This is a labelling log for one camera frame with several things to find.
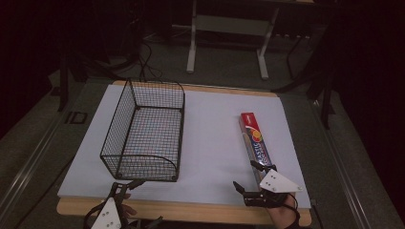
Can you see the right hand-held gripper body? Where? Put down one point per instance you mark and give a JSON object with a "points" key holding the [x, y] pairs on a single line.
{"points": [[277, 184]]}

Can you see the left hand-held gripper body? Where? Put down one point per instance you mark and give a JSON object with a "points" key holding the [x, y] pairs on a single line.
{"points": [[108, 216]]}

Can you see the red blue plastic wrap box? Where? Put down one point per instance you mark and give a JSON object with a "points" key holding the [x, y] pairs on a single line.
{"points": [[256, 140]]}

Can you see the person's left hand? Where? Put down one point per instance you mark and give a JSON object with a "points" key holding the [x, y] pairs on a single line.
{"points": [[127, 211]]}

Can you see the person's right hand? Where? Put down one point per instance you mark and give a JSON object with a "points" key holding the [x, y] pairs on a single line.
{"points": [[283, 218]]}

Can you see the white table sheet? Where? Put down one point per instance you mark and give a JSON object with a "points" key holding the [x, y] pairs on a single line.
{"points": [[210, 143]]}

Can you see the black metal stand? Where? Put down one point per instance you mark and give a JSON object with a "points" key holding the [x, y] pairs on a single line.
{"points": [[324, 105]]}

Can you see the grey metal floor rail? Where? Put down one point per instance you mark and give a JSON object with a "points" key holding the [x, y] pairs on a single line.
{"points": [[28, 165], [342, 168]]}

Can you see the black floor bracket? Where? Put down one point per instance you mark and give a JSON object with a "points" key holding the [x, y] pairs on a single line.
{"points": [[76, 117]]}

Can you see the white metal desk frame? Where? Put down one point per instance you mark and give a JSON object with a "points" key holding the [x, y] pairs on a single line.
{"points": [[191, 54]]}

